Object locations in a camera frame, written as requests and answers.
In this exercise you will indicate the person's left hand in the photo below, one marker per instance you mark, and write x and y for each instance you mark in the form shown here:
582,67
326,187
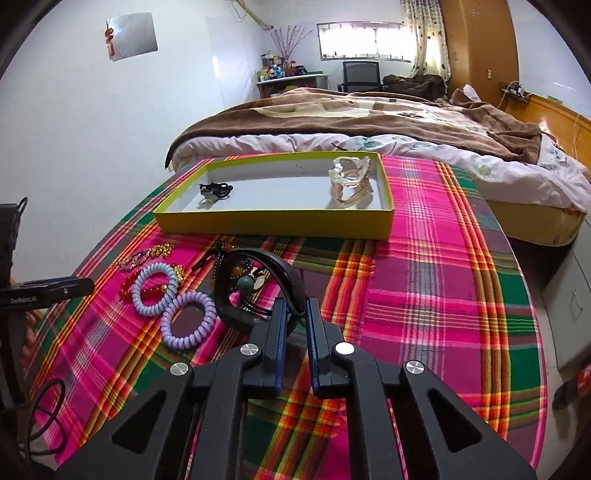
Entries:
30,341

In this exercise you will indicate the clear hair claw clip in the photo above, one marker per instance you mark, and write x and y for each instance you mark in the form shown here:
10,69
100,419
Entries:
344,194

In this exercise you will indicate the brown clothes pile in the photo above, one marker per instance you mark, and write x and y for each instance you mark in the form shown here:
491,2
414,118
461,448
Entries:
415,85

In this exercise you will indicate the group of bottles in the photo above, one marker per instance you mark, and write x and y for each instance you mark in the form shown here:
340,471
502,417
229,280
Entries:
277,71

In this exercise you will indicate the black office chair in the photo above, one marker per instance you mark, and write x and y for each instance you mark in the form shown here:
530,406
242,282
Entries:
362,74

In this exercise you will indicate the white pillow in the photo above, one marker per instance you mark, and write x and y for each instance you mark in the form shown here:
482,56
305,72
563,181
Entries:
471,92

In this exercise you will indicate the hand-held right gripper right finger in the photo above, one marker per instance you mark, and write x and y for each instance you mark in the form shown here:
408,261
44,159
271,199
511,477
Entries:
313,332

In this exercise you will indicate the bed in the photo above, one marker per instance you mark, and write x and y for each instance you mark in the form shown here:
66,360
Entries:
531,221

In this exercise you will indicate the brown plush blanket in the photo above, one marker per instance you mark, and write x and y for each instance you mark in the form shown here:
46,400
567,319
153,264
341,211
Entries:
277,120

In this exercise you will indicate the wooden headboard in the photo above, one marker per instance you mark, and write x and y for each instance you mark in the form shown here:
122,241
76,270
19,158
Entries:
554,115

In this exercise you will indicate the wall pipe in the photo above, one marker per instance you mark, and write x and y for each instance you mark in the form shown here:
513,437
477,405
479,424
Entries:
254,18

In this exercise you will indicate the white dresser desk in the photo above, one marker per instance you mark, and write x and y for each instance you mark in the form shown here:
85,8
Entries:
295,82

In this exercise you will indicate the silver wall panel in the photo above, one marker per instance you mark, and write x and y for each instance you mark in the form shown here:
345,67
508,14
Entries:
134,37

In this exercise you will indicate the spotted curtain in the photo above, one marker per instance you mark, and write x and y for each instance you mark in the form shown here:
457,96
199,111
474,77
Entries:
429,41

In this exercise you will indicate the yellow-green cardboard box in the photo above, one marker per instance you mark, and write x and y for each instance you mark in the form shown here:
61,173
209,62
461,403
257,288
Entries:
277,189

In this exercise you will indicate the window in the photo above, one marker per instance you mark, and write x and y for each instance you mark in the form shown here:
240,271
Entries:
360,41

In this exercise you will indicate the wooden wardrobe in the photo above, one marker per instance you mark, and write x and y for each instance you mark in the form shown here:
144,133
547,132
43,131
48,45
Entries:
480,46

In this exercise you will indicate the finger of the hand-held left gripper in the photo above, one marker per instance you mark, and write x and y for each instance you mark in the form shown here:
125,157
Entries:
55,287

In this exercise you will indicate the pink plaid tablecloth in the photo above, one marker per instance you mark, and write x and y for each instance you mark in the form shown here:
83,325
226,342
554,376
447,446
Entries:
438,277

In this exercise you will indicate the black headband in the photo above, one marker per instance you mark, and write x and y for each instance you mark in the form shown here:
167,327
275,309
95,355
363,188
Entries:
286,272

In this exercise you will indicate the red hanging ornament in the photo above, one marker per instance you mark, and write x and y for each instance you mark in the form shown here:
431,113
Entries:
110,39

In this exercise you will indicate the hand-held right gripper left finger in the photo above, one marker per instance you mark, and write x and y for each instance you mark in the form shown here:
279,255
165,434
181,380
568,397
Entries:
280,332

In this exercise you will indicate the power strip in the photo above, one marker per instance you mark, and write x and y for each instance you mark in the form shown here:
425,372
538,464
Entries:
515,91

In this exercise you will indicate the purple flower branches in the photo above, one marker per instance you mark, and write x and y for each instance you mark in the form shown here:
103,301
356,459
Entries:
291,41

